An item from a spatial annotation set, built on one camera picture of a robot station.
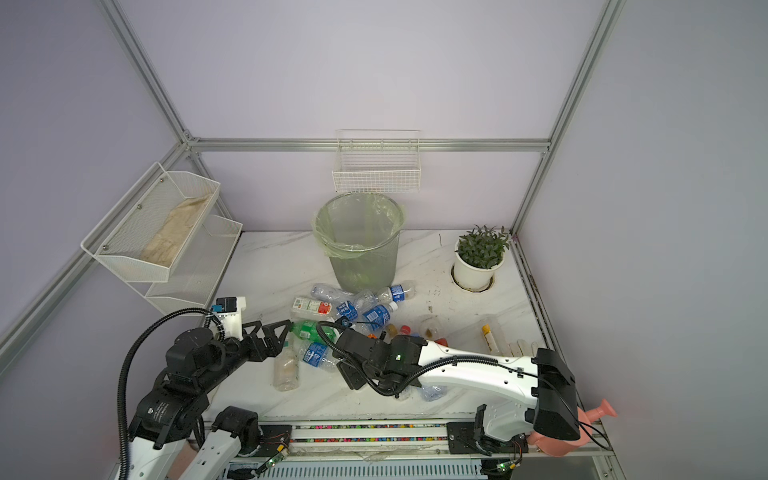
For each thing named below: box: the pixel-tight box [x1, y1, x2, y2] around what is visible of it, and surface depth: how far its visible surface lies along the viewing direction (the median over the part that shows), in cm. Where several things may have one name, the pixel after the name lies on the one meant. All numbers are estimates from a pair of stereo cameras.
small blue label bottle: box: [336, 290, 377, 321], surface depth 90 cm
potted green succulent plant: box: [453, 224, 510, 291], surface depth 95 cm
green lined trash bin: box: [311, 192, 406, 293], surface depth 95 cm
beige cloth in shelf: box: [140, 194, 212, 266], surface depth 81 cm
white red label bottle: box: [290, 297, 334, 321], surface depth 92 cm
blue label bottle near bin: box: [377, 281, 417, 303], surface depth 98 cm
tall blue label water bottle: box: [352, 301, 399, 336], surface depth 92 cm
